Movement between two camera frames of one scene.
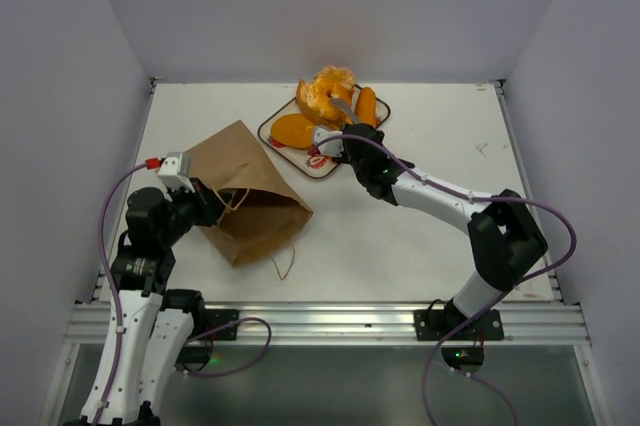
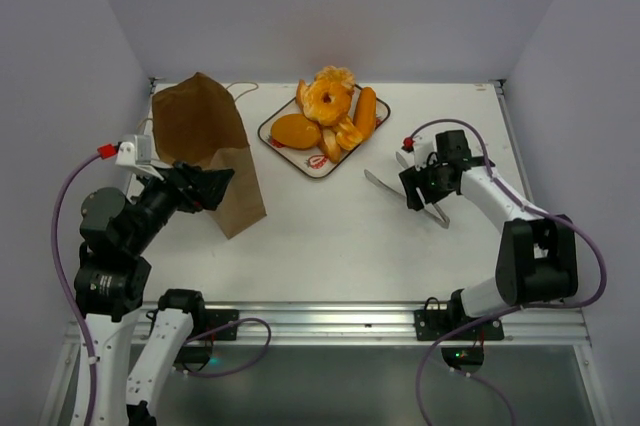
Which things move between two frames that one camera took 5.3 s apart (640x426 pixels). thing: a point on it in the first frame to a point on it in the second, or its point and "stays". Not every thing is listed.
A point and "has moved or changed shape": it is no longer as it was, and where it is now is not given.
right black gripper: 358,144 to 415,188
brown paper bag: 262,211 to 197,122
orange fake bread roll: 366,107 stays
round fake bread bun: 336,75 stays
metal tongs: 342,104 has moved or changed shape
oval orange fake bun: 293,131 stays
